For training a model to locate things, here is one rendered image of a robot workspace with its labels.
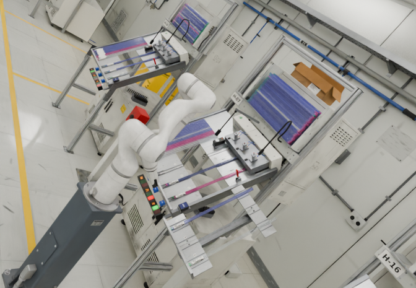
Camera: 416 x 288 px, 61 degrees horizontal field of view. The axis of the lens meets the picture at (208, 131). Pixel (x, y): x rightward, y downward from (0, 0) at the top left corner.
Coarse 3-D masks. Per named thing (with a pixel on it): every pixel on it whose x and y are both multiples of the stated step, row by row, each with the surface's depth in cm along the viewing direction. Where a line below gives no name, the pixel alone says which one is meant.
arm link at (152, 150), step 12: (204, 84) 179; (192, 96) 177; (204, 96) 174; (168, 108) 167; (180, 108) 168; (192, 108) 172; (204, 108) 175; (168, 120) 164; (180, 120) 170; (168, 132) 163; (144, 144) 156; (156, 144) 157; (144, 156) 157; (156, 156) 157
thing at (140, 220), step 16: (208, 192) 282; (128, 208) 279; (144, 208) 266; (160, 208) 256; (224, 208) 278; (128, 224) 273; (144, 224) 260; (160, 224) 249; (192, 224) 229; (208, 224) 239; (224, 224) 255; (144, 240) 255; (240, 240) 256; (160, 256) 239; (176, 256) 230; (224, 256) 260; (240, 256) 272; (144, 272) 245; (160, 272) 235; (208, 272) 264; (224, 272) 276
